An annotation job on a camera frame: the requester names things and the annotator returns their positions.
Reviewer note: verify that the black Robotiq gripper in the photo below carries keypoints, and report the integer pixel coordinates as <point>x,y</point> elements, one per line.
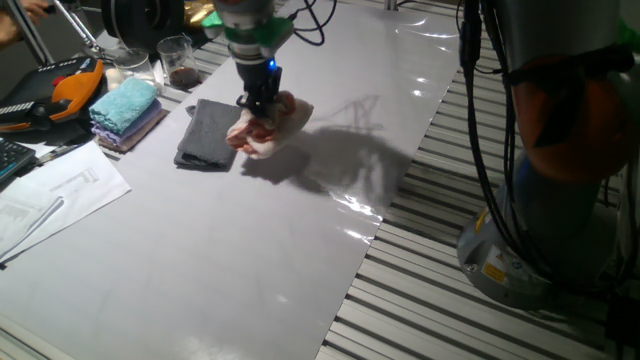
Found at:
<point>259,80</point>

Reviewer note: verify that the pink cream cloth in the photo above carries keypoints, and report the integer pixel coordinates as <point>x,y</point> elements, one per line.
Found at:
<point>275,132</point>

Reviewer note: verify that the dark grey cloth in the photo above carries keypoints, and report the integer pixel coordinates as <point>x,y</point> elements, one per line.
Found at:
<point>207,135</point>

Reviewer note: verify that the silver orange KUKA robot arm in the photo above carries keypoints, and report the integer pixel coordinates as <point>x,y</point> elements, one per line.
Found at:
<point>550,200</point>

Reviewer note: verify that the person's forearm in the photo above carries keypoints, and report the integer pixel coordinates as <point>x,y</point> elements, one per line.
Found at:
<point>7,27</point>

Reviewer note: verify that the mauve brown folded cloth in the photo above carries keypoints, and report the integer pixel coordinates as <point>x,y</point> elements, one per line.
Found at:
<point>142,136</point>

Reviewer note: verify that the purple folded cloth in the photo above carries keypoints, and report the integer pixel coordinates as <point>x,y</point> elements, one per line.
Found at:
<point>132,127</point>

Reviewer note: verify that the teal fluffy folded cloth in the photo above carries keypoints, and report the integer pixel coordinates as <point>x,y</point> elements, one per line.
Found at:
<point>122,102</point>

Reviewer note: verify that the person's bare hand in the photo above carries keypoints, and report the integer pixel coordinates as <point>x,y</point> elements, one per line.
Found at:
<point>34,7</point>

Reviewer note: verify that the glass beaker with brown liquid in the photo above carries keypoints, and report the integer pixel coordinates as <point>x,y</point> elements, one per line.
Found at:
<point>179,62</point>

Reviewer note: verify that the gold foil bag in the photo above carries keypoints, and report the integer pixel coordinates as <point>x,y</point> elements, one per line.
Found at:
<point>197,12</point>

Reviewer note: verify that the empty glass beaker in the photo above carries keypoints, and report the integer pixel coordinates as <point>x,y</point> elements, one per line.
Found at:
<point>134,65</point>

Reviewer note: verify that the black filament spool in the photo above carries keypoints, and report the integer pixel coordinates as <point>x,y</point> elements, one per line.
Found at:
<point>142,22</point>

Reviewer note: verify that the grey plastic table mat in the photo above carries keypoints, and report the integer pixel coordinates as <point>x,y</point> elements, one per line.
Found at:
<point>225,250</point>

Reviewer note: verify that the white egg-shaped object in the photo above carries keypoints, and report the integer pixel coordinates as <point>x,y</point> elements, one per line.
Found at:
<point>114,79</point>

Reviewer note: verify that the orange black teach pendant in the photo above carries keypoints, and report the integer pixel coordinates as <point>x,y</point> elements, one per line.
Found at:
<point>75,90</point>

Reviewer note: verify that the large white paper sheet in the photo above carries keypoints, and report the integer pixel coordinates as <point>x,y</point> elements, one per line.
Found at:
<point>80,185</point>

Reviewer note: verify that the silver pen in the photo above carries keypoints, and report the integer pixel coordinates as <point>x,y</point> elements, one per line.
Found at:
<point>57,153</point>

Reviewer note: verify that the small printed paper sheet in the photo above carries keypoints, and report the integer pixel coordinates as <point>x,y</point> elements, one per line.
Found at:
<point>25,220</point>

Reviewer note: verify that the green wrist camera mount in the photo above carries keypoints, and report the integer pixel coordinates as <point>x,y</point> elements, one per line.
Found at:
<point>270,32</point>

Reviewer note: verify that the aluminium frame post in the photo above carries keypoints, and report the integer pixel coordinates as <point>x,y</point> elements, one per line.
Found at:
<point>391,4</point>
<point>30,32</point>

